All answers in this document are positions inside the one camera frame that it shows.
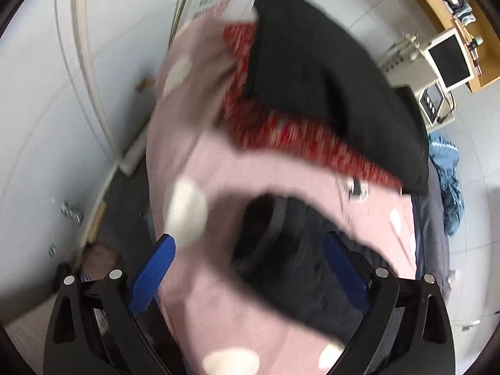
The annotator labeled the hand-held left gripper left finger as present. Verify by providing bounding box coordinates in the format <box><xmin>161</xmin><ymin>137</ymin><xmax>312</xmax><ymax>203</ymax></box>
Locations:
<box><xmin>43</xmin><ymin>233</ymin><xmax>177</xmax><ymax>375</ymax></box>

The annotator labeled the light blue cloth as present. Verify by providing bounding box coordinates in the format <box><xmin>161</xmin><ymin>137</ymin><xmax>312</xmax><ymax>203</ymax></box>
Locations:
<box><xmin>427</xmin><ymin>132</ymin><xmax>464</xmax><ymax>237</ymax></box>

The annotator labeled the black quilted jacket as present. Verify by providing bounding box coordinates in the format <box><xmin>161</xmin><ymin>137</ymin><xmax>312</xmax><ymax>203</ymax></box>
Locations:
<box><xmin>230</xmin><ymin>193</ymin><xmax>391</xmax><ymax>344</ymax></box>

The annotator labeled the wooden shelf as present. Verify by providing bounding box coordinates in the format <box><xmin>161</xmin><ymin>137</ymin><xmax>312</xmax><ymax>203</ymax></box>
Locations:
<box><xmin>398</xmin><ymin>0</ymin><xmax>500</xmax><ymax>94</ymax></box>

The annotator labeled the pink polka dot blanket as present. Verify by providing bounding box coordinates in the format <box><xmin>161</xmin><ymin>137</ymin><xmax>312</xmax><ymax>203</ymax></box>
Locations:
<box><xmin>146</xmin><ymin>17</ymin><xmax>417</xmax><ymax>375</ymax></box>

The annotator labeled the grey duvet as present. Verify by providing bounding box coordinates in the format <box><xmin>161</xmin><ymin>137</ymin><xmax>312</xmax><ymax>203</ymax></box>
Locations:
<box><xmin>412</xmin><ymin>172</ymin><xmax>454</xmax><ymax>301</ymax></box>

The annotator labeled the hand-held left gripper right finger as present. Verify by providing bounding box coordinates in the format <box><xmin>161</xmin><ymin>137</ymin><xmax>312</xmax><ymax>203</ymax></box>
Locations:
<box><xmin>322</xmin><ymin>231</ymin><xmax>456</xmax><ymax>375</ymax></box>

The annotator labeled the black garment with red trim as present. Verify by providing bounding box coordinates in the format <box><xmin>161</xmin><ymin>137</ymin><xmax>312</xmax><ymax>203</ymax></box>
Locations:
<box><xmin>222</xmin><ymin>0</ymin><xmax>430</xmax><ymax>197</ymax></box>

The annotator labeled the white appliance with screen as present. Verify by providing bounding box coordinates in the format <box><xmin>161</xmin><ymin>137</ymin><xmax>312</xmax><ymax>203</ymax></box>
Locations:
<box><xmin>381</xmin><ymin>27</ymin><xmax>475</xmax><ymax>126</ymax></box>

